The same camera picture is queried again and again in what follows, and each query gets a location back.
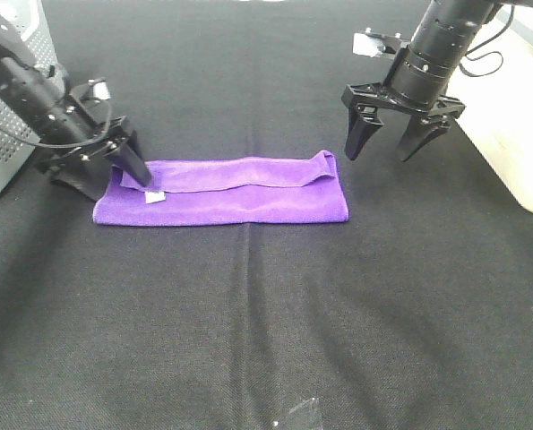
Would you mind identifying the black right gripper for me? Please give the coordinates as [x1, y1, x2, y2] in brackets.
[340, 42, 467, 163]

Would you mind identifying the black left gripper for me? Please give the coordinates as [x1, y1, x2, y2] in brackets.
[35, 87, 152, 202]

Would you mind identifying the purple microfiber towel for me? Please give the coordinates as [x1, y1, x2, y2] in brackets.
[92, 150, 349, 227]

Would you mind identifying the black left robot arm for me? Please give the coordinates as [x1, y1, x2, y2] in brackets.
[0, 15, 152, 201]

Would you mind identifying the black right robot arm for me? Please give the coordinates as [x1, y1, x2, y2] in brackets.
[341, 1, 500, 161]

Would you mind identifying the white towel label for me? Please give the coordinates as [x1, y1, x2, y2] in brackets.
[144, 191, 166, 204]

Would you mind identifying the grey perforated basket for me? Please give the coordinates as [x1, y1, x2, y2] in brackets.
[0, 1, 65, 193]

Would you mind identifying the white plastic bin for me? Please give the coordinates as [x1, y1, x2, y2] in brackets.
[450, 6, 533, 213]

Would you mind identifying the black fabric table cover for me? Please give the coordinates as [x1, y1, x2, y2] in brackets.
[0, 1, 533, 429]

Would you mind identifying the clear tape strip bottom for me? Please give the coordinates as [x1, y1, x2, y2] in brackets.
[270, 397, 323, 430]

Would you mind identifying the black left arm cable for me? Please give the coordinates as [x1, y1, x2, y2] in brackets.
[21, 62, 115, 149]

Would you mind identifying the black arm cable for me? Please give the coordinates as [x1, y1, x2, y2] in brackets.
[458, 4, 518, 78]
[21, 62, 115, 149]

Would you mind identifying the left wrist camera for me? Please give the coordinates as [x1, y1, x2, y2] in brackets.
[87, 78, 111, 100]

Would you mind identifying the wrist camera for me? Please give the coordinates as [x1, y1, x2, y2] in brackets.
[352, 28, 410, 59]
[87, 78, 111, 100]

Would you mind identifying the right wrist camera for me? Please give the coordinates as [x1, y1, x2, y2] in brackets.
[352, 28, 410, 59]

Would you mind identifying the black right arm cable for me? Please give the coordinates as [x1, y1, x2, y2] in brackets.
[458, 4, 518, 78]

